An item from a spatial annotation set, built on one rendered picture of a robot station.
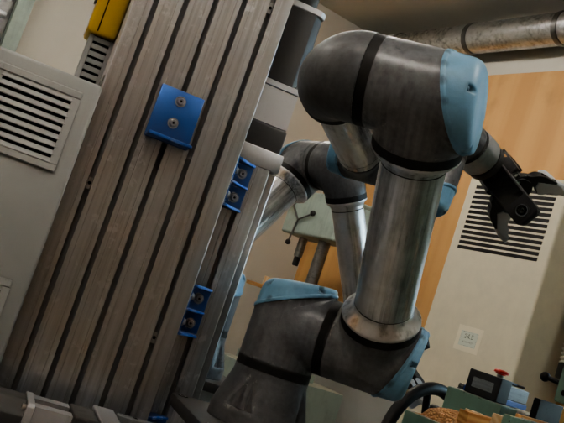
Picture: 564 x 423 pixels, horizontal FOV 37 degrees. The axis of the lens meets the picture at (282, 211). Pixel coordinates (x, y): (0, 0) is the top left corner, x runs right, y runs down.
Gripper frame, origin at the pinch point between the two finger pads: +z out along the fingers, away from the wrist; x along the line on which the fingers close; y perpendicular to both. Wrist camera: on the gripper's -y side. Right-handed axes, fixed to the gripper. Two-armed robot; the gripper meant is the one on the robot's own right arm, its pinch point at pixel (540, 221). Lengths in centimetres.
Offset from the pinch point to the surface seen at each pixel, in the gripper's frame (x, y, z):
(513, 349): 50, 75, 138
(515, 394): 26.3, -12.3, 24.6
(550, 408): 21.1, -19.7, 23.8
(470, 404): 33.7, -13.1, 17.6
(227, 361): 168, 148, 125
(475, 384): 30.7, -10.5, 16.8
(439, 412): 32.9, -24.1, -2.6
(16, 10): 138, 263, -21
